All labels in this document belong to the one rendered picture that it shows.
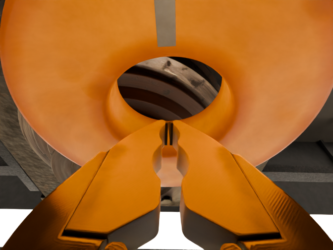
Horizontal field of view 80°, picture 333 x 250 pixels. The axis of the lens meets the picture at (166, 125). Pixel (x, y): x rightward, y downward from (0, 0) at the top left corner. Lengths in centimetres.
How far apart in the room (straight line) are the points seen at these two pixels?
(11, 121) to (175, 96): 57
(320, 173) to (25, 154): 633
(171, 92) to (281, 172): 568
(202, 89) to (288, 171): 574
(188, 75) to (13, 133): 64
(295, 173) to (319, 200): 355
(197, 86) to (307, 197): 914
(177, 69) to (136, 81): 7
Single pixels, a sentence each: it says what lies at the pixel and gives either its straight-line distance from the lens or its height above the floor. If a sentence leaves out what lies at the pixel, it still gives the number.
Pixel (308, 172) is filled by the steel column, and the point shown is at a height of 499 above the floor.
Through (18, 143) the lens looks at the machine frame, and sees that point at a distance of 87.
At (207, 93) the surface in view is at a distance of 38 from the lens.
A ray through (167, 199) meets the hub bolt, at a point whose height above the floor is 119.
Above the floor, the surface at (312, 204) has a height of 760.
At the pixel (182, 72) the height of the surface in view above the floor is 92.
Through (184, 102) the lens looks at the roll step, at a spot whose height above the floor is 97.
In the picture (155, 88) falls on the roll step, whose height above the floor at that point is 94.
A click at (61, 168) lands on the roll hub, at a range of 44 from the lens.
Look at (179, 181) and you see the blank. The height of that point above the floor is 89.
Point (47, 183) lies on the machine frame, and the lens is 104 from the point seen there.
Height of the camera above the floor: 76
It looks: 43 degrees up
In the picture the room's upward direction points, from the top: 178 degrees counter-clockwise
